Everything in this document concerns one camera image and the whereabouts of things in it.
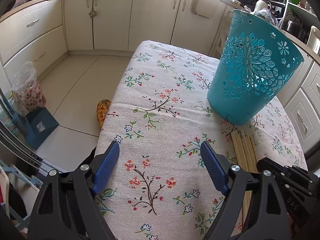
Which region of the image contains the white metal rack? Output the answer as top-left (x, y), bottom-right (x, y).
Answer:
top-left (270, 0), bottom-right (320, 45)

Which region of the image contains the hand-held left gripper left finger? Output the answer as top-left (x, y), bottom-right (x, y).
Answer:
top-left (27, 140), bottom-right (120, 240)

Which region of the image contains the yellow floral slipper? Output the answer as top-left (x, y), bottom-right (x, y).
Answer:
top-left (95, 99), bottom-right (112, 130)

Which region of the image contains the steel pot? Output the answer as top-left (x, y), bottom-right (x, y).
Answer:
top-left (286, 20), bottom-right (307, 39)

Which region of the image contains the clear bag with floral cloth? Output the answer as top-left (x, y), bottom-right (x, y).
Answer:
top-left (11, 61), bottom-right (47, 112)

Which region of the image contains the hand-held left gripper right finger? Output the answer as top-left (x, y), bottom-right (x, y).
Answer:
top-left (200, 141), bottom-right (292, 240)

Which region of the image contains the teal perforated plastic basket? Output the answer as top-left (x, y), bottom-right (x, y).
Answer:
top-left (207, 9), bottom-right (304, 126)

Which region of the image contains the white electric kettle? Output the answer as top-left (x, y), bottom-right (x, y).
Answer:
top-left (307, 25), bottom-right (320, 55)

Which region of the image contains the metal frame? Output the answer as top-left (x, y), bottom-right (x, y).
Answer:
top-left (0, 87), bottom-right (43, 170)

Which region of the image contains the bundle of wooden chopsticks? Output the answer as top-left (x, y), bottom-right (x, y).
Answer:
top-left (230, 129), bottom-right (259, 230)

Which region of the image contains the white thermos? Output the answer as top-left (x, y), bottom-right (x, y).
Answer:
top-left (254, 0), bottom-right (269, 14)

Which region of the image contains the floral tablecloth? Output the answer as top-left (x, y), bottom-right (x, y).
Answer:
top-left (96, 39), bottom-right (308, 240)

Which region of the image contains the white hanging bin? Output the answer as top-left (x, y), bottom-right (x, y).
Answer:
top-left (192, 0), bottom-right (220, 18)

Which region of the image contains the blue box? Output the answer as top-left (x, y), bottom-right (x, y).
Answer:
top-left (25, 107), bottom-right (60, 150)

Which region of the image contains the cream kitchen cabinet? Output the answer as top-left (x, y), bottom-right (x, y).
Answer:
top-left (0, 0), bottom-right (320, 155)

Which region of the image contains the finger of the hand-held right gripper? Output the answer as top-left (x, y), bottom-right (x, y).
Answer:
top-left (283, 187), bottom-right (312, 228)
top-left (257, 157), bottom-right (315, 196)

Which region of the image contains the plastic bag of greens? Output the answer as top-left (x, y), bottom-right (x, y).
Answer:
top-left (255, 7), bottom-right (282, 27)

